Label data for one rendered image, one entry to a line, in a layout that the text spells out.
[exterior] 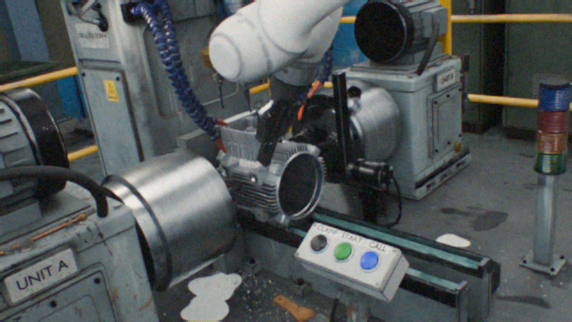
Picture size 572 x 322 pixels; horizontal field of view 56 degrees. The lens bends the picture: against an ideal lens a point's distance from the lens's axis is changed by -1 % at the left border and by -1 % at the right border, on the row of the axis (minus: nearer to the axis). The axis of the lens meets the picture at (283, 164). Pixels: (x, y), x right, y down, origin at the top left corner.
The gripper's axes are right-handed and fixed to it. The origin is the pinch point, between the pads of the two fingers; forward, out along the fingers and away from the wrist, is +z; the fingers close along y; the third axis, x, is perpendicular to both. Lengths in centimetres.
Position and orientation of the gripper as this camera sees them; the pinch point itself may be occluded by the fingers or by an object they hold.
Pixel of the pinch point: (266, 151)
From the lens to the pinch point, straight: 118.7
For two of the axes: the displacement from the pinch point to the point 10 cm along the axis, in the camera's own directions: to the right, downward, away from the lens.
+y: -6.8, 3.4, -6.5
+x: 6.8, 6.1, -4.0
